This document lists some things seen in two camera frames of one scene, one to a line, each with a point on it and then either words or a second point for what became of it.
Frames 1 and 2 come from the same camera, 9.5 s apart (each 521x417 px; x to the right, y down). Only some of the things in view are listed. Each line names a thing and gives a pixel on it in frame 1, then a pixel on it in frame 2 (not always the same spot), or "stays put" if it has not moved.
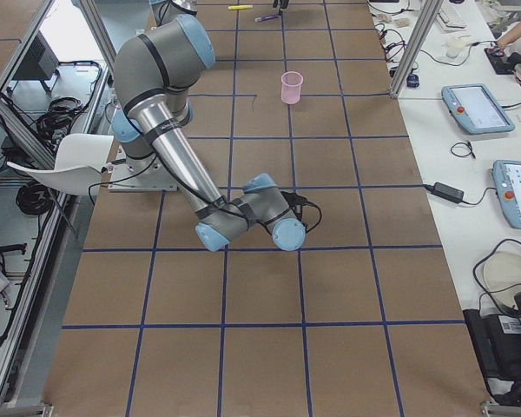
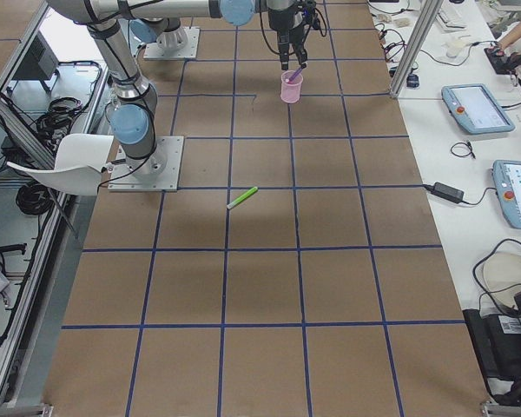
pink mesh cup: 291,87 stays put
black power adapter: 445,192 stays put
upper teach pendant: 476,109 stays put
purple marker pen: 266,17 -> 297,71
